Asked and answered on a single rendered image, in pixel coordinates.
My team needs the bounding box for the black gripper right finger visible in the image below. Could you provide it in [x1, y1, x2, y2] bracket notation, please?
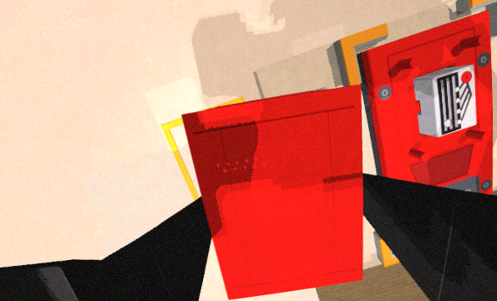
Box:
[363, 173, 497, 301]

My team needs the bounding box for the yellow rectangular outline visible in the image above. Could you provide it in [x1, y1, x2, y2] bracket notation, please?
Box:
[161, 96, 245, 201]

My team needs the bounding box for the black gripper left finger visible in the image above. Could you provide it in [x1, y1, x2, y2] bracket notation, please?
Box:
[0, 197, 211, 301]

